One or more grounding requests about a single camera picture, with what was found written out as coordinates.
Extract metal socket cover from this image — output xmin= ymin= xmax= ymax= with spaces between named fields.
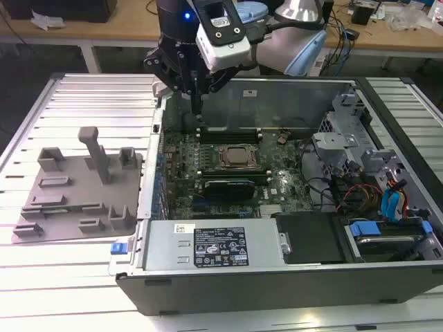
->
xmin=215 ymin=142 xmax=261 ymax=171

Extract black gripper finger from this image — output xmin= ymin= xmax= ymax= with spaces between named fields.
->
xmin=197 ymin=64 xmax=242 ymax=123
xmin=143 ymin=49 xmax=199 ymax=122

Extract black plastic shroud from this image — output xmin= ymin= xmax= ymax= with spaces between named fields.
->
xmin=271 ymin=212 xmax=351 ymax=266

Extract white crumpled paper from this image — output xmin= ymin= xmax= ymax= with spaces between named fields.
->
xmin=30 ymin=9 xmax=67 ymax=31

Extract grey parts rack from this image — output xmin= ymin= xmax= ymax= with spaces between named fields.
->
xmin=11 ymin=126 xmax=145 ymax=245

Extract white case corner clip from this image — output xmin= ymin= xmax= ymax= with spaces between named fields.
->
xmin=152 ymin=77 xmax=171 ymax=98

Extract clear plastic bags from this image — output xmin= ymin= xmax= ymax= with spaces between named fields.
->
xmin=386 ymin=5 xmax=435 ymax=33

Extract green motherboard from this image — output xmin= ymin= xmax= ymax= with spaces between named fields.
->
xmin=161 ymin=126 xmax=314 ymax=221

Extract black monitor base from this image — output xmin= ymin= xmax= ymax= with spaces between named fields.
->
xmin=6 ymin=0 xmax=112 ymax=24

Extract blue flat wire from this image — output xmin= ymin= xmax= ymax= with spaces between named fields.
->
xmin=380 ymin=188 xmax=410 ymax=223

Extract black graphics card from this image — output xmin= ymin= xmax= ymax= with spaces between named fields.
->
xmin=203 ymin=178 xmax=256 ymax=201

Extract black upright box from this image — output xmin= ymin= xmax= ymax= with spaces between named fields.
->
xmin=318 ymin=0 xmax=336 ymax=26

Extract black RAM slot bank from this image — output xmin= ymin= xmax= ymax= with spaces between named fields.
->
xmin=195 ymin=123 xmax=264 ymax=146
xmin=196 ymin=167 xmax=273 ymax=185

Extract metal drive cage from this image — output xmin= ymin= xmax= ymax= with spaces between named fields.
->
xmin=311 ymin=89 xmax=410 ymax=181

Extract red and yellow wire bundle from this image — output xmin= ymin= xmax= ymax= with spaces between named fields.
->
xmin=336 ymin=184 xmax=382 ymax=212

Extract black looped cable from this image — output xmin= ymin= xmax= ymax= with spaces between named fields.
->
xmin=298 ymin=137 xmax=334 ymax=212

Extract small black box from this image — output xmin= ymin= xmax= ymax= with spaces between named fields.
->
xmin=350 ymin=4 xmax=375 ymax=26

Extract grey power supply unit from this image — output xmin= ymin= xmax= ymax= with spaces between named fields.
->
xmin=141 ymin=219 xmax=289 ymax=275

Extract hard disk in blue carrier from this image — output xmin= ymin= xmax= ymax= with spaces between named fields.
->
xmin=343 ymin=220 xmax=434 ymax=263

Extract black open PC case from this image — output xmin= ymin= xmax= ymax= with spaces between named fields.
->
xmin=108 ymin=74 xmax=443 ymax=317

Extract silver CPU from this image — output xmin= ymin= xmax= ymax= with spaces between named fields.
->
xmin=226 ymin=147 xmax=253 ymax=164

